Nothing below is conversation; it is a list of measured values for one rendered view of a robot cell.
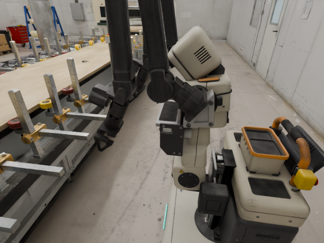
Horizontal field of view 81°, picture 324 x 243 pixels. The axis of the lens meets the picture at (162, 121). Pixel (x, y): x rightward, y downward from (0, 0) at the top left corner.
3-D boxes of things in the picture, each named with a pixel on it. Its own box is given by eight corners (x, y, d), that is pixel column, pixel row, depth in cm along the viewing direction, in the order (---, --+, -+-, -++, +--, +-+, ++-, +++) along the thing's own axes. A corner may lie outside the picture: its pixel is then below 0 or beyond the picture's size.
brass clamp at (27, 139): (48, 131, 113) (46, 124, 111) (32, 144, 102) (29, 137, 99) (39, 130, 114) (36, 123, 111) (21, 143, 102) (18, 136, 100)
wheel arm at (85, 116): (108, 120, 129) (107, 114, 127) (106, 122, 126) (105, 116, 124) (49, 114, 135) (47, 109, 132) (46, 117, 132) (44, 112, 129)
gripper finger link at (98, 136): (88, 151, 69) (95, 132, 64) (96, 139, 75) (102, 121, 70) (106, 158, 70) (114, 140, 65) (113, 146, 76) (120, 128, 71)
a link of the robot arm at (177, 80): (186, 90, 56) (187, 85, 61) (159, 68, 54) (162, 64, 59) (167, 111, 61) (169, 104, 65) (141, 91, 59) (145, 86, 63)
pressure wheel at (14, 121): (12, 141, 107) (3, 123, 101) (18, 133, 114) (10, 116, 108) (28, 139, 109) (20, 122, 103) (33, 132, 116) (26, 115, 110)
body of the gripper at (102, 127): (96, 131, 66) (102, 115, 63) (107, 117, 75) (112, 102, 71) (114, 139, 67) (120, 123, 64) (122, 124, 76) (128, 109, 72)
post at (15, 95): (47, 163, 116) (19, 88, 92) (44, 167, 113) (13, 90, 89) (42, 162, 117) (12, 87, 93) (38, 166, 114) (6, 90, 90)
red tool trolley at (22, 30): (33, 45, 887) (28, 25, 846) (23, 47, 821) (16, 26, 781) (23, 45, 888) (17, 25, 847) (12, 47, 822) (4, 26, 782)
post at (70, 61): (86, 117, 157) (73, 57, 133) (84, 119, 154) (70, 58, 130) (82, 116, 157) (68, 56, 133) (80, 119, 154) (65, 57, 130)
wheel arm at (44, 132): (90, 138, 107) (89, 132, 105) (87, 142, 104) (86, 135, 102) (20, 131, 112) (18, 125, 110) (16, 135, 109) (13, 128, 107)
